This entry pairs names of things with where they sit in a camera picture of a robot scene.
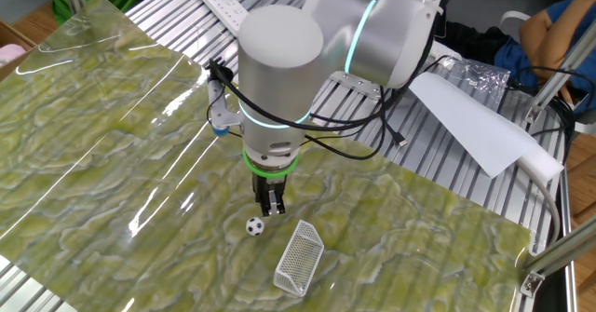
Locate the person in blue shirt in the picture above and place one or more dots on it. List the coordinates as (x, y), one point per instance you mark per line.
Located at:
(512, 56)

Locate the white mesh miniature goal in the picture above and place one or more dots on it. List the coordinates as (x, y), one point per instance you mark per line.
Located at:
(298, 256)

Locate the green marble pattern mat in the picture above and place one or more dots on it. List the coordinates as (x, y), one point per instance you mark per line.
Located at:
(93, 139)

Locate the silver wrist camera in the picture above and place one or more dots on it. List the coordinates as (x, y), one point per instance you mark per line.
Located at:
(218, 109)

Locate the black and white soccer ball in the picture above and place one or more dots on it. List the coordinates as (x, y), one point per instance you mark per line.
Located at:
(254, 226)

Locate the clear plastic bag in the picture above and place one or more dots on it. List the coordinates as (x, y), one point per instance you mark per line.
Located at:
(479, 77)

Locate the bystander left forearm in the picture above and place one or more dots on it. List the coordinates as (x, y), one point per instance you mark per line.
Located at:
(535, 37)

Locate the white cloth wad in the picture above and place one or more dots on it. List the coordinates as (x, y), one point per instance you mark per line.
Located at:
(440, 51)

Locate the white power strip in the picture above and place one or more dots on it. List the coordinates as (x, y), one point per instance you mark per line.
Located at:
(219, 2)

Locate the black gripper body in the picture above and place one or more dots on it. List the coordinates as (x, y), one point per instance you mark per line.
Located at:
(270, 181)

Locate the pink soft item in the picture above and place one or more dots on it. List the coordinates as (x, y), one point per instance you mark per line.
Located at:
(9, 53)

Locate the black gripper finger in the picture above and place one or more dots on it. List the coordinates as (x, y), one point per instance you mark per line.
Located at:
(261, 202)
(277, 202)

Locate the brown cardboard box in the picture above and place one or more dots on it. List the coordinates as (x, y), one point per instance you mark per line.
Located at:
(14, 35)

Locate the white foam block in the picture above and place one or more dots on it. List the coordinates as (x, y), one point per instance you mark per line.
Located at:
(545, 163)

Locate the white paper sheet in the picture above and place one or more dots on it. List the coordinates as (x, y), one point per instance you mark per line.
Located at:
(465, 121)

